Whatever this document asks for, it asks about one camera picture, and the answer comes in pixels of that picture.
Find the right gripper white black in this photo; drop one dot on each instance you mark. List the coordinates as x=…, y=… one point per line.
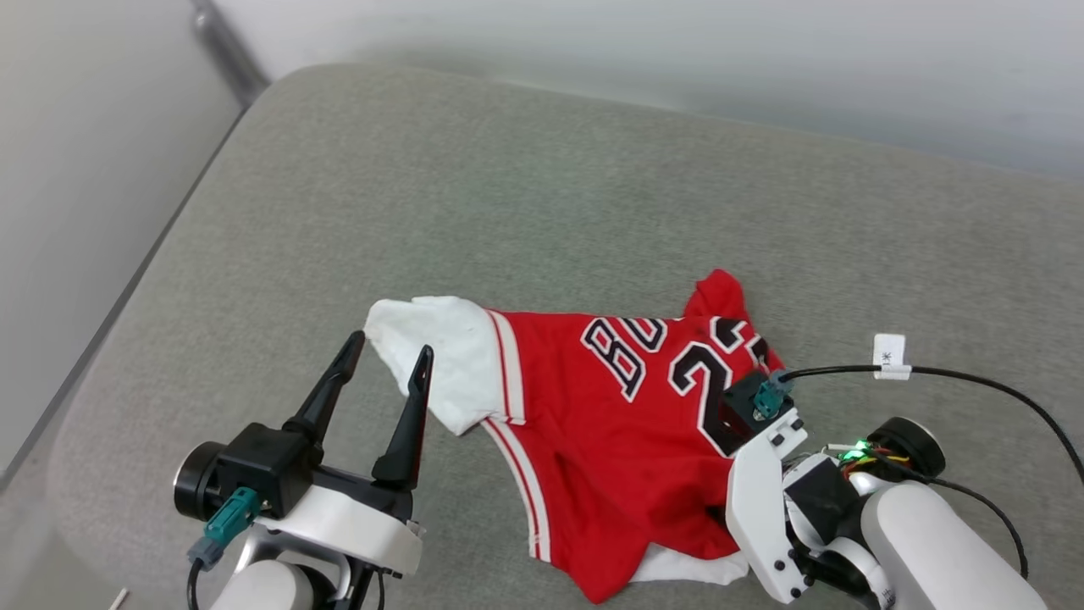
x=754, y=500

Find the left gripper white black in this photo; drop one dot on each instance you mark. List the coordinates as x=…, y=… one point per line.
x=356, y=525

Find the red white basketball jersey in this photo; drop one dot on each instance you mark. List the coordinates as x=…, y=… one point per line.
x=610, y=440

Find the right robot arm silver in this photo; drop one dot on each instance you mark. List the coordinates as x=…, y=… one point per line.
x=931, y=551

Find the grey fabric sofa cushion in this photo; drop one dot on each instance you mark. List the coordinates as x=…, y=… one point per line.
x=508, y=212

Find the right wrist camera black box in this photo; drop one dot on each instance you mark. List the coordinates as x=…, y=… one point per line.
x=738, y=407

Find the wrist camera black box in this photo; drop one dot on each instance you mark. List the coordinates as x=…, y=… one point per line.
x=262, y=457
x=738, y=407

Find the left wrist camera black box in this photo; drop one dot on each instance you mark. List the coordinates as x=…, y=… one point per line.
x=262, y=457

